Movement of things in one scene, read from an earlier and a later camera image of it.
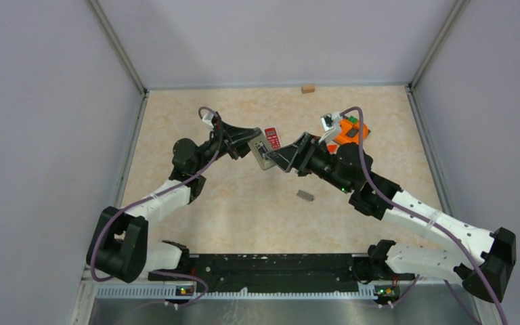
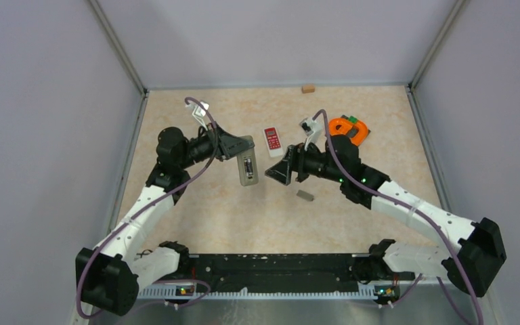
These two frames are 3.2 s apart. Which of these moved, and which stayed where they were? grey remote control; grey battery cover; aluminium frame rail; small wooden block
Moved: grey remote control
Stayed: grey battery cover; aluminium frame rail; small wooden block
